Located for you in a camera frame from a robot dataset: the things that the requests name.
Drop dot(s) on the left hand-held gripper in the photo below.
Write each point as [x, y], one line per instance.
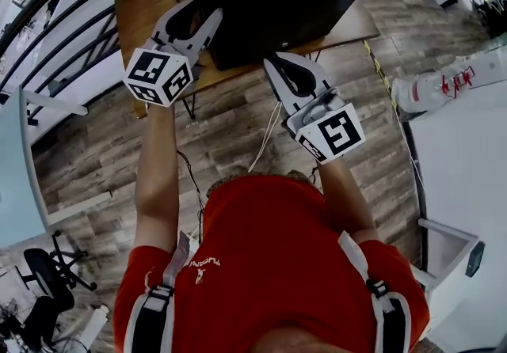
[152, 70]

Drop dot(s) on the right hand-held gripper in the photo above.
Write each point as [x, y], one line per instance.
[336, 133]

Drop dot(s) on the person's left forearm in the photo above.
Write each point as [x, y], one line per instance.
[156, 177]

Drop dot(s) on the person's right forearm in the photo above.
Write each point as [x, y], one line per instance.
[344, 201]

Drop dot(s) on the grey plastic bin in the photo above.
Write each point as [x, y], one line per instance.
[447, 248]

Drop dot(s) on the wooden table with hairpin legs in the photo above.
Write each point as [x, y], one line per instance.
[130, 23]

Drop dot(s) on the yellow black striped tape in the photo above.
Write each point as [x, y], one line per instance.
[382, 74]

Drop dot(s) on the clear plastic bag red print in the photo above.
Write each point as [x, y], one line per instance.
[424, 90]

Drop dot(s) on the person's red shirt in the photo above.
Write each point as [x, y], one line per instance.
[273, 264]

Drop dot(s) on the white cardboard box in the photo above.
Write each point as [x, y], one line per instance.
[491, 66]

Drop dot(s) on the white desk glass top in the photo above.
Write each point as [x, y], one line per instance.
[20, 169]

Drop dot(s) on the dark grey device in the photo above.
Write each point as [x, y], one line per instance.
[474, 260]

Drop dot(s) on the black office chair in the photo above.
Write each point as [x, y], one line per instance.
[47, 316]
[39, 264]

